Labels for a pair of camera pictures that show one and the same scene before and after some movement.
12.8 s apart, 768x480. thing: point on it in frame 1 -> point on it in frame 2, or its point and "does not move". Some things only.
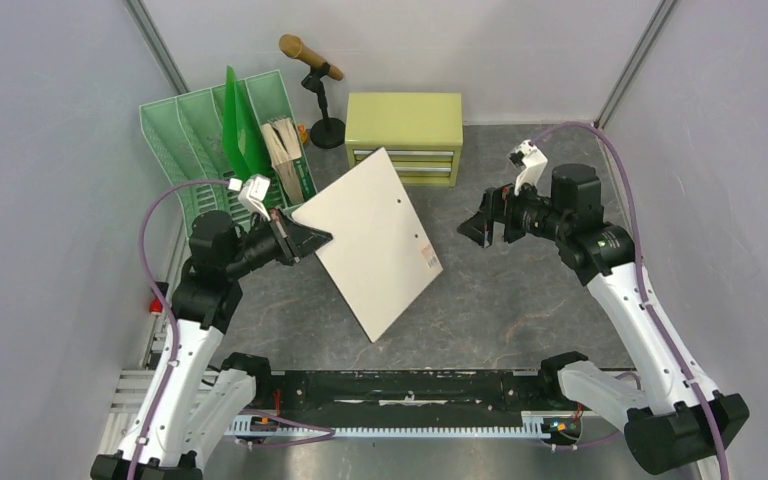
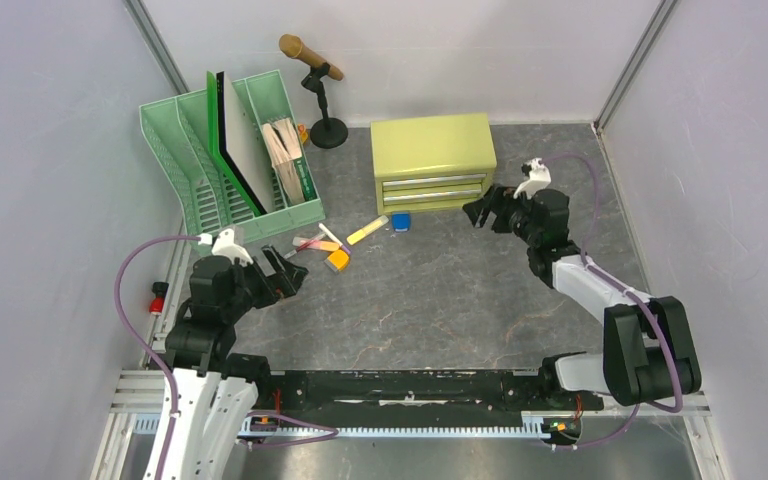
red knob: [155, 305] does not move
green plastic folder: [243, 139] -> [211, 93]
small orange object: [302, 129] does not move
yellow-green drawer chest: [418, 131] -> [432, 163]
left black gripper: [296, 241] -> [278, 285]
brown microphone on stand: [325, 133] does not move
